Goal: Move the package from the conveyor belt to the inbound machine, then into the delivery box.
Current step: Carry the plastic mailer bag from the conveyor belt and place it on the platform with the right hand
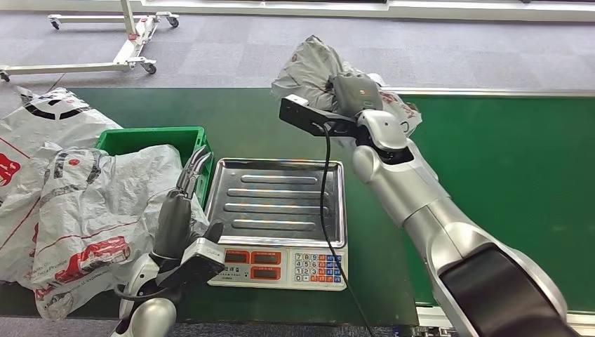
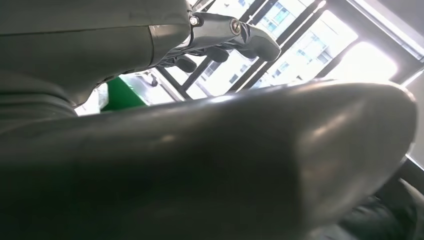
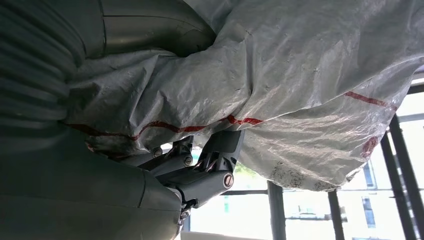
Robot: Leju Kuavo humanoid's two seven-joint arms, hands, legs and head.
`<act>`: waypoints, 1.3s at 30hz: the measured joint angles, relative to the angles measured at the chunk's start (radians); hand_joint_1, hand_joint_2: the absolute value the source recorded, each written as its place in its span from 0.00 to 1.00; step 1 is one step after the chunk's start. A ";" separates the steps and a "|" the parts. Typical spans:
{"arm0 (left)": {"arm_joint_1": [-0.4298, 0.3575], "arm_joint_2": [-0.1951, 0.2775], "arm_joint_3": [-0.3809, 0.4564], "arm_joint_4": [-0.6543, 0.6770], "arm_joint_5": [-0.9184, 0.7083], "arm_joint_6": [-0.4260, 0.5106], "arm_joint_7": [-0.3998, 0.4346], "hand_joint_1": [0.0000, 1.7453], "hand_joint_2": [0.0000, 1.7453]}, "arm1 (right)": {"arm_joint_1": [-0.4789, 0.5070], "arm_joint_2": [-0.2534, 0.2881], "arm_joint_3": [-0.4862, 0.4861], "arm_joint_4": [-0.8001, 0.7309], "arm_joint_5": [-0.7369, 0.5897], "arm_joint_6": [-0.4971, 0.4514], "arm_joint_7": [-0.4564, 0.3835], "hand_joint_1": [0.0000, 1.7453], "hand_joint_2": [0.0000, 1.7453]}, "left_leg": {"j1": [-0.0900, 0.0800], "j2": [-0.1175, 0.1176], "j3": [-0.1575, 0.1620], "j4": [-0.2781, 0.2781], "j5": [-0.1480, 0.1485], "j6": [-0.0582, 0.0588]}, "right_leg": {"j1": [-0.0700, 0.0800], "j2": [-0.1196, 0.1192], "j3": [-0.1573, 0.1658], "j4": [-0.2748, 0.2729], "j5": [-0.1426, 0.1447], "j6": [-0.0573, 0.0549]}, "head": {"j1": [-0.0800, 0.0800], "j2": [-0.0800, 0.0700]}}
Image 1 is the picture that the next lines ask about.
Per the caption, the green conveyor belt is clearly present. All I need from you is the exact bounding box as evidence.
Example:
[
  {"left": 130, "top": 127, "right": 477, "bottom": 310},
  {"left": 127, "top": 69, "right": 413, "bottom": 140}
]
[{"left": 399, "top": 95, "right": 595, "bottom": 313}]

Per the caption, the white wheeled stand frame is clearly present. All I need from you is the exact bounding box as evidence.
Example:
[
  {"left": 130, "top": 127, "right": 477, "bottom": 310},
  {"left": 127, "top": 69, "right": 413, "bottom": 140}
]
[{"left": 0, "top": 0, "right": 180, "bottom": 84}]

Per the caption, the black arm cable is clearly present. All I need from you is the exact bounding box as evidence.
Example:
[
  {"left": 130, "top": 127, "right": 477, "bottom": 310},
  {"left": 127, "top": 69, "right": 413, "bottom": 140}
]
[
  {"left": 310, "top": 121, "right": 378, "bottom": 337},
  {"left": 113, "top": 282, "right": 161, "bottom": 302}
]

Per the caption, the electronic scale with steel tray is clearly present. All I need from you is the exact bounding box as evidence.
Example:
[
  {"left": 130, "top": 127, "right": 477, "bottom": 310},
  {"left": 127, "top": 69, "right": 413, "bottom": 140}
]
[{"left": 204, "top": 157, "right": 349, "bottom": 293}]

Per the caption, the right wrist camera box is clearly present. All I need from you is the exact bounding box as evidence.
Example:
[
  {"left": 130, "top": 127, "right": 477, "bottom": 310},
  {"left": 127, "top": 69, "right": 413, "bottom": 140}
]
[{"left": 279, "top": 93, "right": 360, "bottom": 138}]

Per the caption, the green plastic crate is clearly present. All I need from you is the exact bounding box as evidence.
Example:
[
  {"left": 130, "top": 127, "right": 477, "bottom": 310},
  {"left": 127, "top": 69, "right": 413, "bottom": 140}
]
[{"left": 95, "top": 126, "right": 216, "bottom": 209}]

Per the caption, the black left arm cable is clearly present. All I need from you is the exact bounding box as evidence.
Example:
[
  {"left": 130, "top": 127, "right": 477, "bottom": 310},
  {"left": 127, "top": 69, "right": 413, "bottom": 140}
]
[{"left": 113, "top": 282, "right": 161, "bottom": 302}]

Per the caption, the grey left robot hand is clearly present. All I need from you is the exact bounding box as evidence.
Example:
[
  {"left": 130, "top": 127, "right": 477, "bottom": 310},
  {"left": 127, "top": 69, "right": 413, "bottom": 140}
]
[{"left": 152, "top": 144, "right": 225, "bottom": 263}]

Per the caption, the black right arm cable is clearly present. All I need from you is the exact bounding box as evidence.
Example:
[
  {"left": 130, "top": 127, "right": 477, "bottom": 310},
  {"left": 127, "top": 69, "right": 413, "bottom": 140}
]
[{"left": 310, "top": 121, "right": 378, "bottom": 337}]

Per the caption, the silver conveyor side rail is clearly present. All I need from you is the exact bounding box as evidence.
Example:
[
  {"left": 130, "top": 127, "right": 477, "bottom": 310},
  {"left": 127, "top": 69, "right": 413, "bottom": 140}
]
[
  {"left": 415, "top": 304, "right": 595, "bottom": 332},
  {"left": 384, "top": 86, "right": 595, "bottom": 99}
]

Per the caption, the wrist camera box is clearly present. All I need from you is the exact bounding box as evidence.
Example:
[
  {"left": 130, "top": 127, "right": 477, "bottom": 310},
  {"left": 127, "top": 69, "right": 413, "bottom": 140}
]
[
  {"left": 279, "top": 93, "right": 360, "bottom": 138},
  {"left": 155, "top": 237, "right": 227, "bottom": 292}
]

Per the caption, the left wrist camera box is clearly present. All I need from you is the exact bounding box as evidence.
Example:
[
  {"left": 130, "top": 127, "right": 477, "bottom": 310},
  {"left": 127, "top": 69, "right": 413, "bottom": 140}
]
[{"left": 155, "top": 237, "right": 227, "bottom": 292}]

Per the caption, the grey poly mailer package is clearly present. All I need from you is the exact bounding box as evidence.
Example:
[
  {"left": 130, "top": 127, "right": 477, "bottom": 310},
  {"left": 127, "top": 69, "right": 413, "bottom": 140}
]
[{"left": 271, "top": 34, "right": 423, "bottom": 139}]

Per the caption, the crumpled grey poly mailer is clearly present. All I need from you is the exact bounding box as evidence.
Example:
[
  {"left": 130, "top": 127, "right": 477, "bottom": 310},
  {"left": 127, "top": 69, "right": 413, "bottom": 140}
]
[{"left": 29, "top": 144, "right": 210, "bottom": 322}]

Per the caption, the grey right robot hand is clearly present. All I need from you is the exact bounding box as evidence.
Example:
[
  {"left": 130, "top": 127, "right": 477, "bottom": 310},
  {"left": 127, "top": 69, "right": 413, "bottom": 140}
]
[{"left": 331, "top": 71, "right": 385, "bottom": 118}]

